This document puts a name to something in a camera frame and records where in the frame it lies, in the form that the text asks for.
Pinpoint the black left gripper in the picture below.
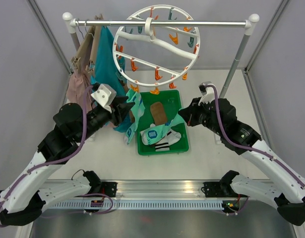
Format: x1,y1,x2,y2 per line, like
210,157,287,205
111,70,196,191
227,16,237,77
77,95,136,142

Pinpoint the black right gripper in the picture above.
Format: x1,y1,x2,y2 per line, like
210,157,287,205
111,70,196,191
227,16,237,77
179,96,225,136

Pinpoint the mint green patterned sock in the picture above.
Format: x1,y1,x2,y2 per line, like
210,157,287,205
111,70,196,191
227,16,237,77
140,114,184,145

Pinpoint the white round clip hanger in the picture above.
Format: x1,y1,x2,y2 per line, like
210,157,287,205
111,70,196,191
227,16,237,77
117,4,197,89

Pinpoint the brown sock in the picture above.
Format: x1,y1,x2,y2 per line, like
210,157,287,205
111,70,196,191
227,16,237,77
129,111,135,123
150,102,168,125

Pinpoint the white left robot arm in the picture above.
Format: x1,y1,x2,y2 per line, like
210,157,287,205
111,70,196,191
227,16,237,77
0,96,135,228

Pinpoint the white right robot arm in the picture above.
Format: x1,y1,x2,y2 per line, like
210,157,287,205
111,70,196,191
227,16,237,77
179,98,305,226

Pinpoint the beige wooden hanger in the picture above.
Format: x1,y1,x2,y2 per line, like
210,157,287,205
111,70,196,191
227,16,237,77
71,26,102,75

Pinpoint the orange clothes peg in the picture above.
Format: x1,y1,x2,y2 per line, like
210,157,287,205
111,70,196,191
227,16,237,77
130,84,140,93
150,87,160,95

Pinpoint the grey clothes peg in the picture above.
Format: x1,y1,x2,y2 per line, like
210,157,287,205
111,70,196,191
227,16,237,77
116,72,127,87

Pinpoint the teal shirt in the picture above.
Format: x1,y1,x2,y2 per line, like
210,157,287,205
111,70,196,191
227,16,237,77
90,26,129,133

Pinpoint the green plastic tray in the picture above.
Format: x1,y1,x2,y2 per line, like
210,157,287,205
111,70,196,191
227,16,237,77
136,90,189,156

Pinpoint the white black striped sock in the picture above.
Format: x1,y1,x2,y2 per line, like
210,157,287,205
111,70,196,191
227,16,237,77
154,130,182,152

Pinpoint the pink garment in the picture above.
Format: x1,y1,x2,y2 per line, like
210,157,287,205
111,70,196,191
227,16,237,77
66,71,90,106

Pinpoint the white metal clothes rack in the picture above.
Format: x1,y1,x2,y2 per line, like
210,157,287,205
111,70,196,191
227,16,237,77
62,12,260,98

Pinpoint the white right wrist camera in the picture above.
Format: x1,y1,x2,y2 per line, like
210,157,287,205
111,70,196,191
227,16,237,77
198,81,215,106

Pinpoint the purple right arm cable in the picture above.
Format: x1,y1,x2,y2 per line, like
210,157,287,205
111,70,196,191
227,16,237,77
209,84,305,223

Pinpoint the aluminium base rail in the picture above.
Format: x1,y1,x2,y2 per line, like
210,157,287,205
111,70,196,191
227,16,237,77
28,179,299,211

